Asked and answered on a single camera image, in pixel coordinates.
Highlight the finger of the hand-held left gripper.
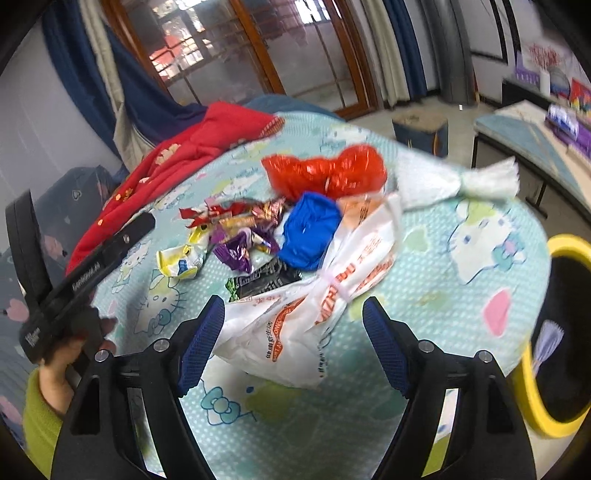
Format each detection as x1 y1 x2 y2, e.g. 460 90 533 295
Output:
102 212 156 266

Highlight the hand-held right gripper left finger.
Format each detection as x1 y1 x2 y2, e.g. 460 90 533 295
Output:
50 294 227 480

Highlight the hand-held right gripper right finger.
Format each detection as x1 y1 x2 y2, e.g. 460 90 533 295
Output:
362 296 539 480

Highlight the yellow white snack packet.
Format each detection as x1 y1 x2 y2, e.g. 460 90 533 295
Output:
156 242 206 281

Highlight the black snack packet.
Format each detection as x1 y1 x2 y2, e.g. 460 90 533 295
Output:
225 258 303 303

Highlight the white printed plastic bag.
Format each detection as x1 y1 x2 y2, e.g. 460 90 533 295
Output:
215 194 402 391

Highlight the purple single candy wrapper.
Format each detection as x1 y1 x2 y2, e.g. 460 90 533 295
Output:
212 231 259 274

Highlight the pile of candy wrappers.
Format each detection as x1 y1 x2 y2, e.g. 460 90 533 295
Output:
179 196 289 275

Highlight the blue plastic bag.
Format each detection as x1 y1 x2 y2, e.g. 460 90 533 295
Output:
278 193 345 271

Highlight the yellow rimmed black bin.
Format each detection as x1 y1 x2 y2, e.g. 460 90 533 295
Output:
510 234 591 439

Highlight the red plastic bag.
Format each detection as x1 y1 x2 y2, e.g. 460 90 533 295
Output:
261 144 389 201

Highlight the person's left forearm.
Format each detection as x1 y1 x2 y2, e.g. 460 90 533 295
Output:
22 369 66 477

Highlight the person's left hand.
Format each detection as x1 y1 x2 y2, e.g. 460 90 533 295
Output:
38 318 117 418

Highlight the cat printed blanket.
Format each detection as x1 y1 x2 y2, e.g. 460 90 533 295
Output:
88 111 552 480

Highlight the red floral padded jacket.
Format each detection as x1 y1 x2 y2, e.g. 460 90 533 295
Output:
65 102 284 278

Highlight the beige curtain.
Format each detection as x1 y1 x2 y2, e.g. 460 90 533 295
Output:
360 0 411 109
78 0 158 162

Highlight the blue curtain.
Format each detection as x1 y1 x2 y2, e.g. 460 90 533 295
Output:
41 0 208 158
383 0 428 100

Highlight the blue denim cloth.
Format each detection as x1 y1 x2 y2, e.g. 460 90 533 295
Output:
242 95 347 123

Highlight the wood framed glass door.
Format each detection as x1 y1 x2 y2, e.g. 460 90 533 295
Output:
102 0 384 118

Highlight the blue storage stool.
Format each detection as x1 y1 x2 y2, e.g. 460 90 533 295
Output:
392 113 450 160

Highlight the white coffee table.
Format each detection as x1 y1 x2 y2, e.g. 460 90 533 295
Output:
471 102 591 227

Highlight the purple bag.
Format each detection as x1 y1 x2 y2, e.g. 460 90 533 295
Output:
545 104 591 155

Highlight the black tv stand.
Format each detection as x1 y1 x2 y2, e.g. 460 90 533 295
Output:
501 78 573 112

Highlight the silver tower air conditioner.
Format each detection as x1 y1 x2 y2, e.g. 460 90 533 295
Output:
422 0 476 104

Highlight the colourful picture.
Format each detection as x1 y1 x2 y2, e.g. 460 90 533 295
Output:
569 78 591 112

